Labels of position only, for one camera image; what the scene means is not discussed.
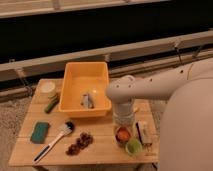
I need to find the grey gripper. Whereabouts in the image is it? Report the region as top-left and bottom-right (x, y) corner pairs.
(113, 103), (135, 127)

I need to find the red apple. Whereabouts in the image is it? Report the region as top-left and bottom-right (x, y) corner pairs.
(118, 129), (130, 140)

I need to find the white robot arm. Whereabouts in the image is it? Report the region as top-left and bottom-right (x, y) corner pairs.
(106, 58), (213, 171)

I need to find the metal cup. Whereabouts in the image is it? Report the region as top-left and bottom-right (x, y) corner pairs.
(114, 125), (132, 147)

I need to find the green plastic cup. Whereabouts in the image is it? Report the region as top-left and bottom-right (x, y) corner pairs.
(125, 138), (143, 156)

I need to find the small grey object in bin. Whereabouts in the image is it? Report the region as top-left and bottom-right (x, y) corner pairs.
(81, 93), (94, 109)

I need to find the yellow plastic bin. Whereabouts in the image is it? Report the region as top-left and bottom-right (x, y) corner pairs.
(59, 62), (111, 118)

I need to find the dark grape bunch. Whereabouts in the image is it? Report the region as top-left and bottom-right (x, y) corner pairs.
(66, 132), (94, 156)

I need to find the white dish brush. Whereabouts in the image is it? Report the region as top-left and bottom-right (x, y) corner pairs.
(34, 121), (75, 163)

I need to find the green cucumber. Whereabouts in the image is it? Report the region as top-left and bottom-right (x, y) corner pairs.
(44, 98), (59, 114)

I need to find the white round bowl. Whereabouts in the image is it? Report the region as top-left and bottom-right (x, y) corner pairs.
(40, 81), (56, 94)

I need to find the green sponge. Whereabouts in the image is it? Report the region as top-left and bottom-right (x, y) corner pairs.
(30, 122), (49, 144)

